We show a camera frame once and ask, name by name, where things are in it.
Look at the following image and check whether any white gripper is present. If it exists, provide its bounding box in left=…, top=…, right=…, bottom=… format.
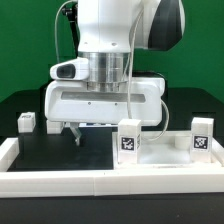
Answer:
left=45, top=77, right=165, bottom=146

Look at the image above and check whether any white square tabletop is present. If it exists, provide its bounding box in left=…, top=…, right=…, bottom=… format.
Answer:
left=112, top=131, right=224, bottom=170

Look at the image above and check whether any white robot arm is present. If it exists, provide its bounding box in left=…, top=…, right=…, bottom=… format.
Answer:
left=45, top=0, right=185, bottom=139

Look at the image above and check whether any white U-shaped obstacle fence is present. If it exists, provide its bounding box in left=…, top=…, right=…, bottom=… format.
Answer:
left=0, top=138, right=224, bottom=198

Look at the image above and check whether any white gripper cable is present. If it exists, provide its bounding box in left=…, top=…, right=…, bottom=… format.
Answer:
left=125, top=6, right=170, bottom=142

